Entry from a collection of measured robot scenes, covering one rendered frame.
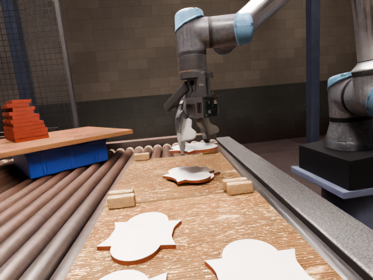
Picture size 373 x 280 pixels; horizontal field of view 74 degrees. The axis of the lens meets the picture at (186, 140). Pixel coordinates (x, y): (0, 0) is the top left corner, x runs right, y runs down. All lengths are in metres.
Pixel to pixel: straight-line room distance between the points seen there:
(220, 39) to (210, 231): 0.45
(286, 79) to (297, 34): 0.96
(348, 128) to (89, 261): 0.77
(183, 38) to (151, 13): 4.93
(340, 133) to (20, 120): 1.17
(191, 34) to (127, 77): 4.74
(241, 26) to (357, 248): 0.51
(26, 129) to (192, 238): 0.93
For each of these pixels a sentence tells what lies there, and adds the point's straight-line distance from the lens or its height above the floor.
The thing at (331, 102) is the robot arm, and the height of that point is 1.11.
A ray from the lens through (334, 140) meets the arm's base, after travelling 0.90.
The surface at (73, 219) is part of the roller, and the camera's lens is 0.62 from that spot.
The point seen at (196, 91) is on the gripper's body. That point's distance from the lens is 0.66.
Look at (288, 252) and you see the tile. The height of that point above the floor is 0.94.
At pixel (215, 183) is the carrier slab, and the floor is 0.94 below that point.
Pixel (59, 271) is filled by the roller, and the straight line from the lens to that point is 0.47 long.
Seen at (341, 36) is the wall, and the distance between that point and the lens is 6.86.
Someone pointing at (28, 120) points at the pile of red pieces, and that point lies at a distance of 1.21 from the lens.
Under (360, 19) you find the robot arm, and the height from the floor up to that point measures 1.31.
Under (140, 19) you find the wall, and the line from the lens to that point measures 5.55.
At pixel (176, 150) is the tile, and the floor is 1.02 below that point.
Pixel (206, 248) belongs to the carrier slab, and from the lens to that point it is 0.41.
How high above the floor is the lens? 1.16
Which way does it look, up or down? 10 degrees down
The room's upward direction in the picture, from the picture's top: 5 degrees counter-clockwise
